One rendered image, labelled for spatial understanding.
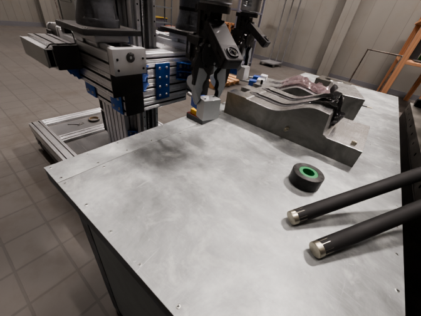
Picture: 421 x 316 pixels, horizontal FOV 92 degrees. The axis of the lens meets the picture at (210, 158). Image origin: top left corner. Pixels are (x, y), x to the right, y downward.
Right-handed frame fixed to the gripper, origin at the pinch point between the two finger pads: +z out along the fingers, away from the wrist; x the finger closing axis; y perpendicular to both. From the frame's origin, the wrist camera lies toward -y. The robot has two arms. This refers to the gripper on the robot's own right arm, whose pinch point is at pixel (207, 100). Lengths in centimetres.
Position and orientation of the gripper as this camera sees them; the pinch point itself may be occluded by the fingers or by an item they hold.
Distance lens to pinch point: 55.6
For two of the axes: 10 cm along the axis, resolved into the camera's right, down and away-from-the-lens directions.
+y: -5.2, -5.5, 6.5
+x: -8.4, 2.2, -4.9
